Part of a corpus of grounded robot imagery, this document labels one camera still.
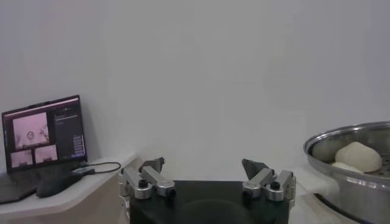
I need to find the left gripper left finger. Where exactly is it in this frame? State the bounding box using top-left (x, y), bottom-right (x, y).
top-left (118, 157), bottom-right (177, 200)

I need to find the steel steamer pot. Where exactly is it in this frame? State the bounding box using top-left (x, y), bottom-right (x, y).
top-left (292, 166), bottom-right (366, 224)

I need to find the black computer mouse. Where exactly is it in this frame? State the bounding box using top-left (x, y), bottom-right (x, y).
top-left (35, 172), bottom-right (83, 198)

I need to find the white steamed baozi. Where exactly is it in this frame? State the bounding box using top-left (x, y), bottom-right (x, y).
top-left (331, 141), bottom-right (383, 174)

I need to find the perforated stainless steamer basket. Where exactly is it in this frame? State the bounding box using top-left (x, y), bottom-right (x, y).
top-left (303, 121), bottom-right (390, 224)

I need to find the small black usb hub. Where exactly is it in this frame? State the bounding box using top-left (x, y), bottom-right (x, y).
top-left (72, 167), bottom-right (96, 176)

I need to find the black laptop dark screen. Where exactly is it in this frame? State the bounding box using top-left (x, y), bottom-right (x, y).
top-left (0, 94), bottom-right (88, 205)

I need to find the black usb cable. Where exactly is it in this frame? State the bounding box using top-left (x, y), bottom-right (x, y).
top-left (79, 161), bottom-right (122, 175)

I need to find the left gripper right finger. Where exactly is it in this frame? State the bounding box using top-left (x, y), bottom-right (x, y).
top-left (241, 158), bottom-right (297, 202)

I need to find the white side desk rounded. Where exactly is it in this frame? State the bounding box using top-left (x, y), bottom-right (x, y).
top-left (0, 153), bottom-right (138, 224)

